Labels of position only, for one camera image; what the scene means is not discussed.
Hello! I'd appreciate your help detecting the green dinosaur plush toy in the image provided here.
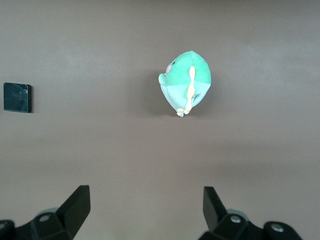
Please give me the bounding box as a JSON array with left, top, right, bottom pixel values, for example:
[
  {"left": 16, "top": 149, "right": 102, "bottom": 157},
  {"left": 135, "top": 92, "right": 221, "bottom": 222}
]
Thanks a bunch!
[{"left": 157, "top": 50, "right": 213, "bottom": 118}]

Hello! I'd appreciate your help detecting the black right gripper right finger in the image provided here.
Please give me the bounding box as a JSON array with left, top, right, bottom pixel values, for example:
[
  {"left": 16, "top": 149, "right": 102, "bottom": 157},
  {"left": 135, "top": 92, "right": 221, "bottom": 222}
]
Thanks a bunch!
[{"left": 198, "top": 186, "right": 303, "bottom": 240}]

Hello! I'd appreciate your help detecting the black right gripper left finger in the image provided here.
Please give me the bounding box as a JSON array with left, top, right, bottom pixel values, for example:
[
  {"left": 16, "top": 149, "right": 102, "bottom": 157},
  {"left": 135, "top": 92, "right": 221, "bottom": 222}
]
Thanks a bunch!
[{"left": 0, "top": 184, "right": 91, "bottom": 240}]

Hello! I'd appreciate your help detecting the black smartphone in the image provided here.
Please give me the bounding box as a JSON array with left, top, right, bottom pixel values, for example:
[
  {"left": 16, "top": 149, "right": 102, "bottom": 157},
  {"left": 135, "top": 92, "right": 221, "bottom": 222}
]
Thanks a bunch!
[{"left": 3, "top": 82, "right": 33, "bottom": 113}]

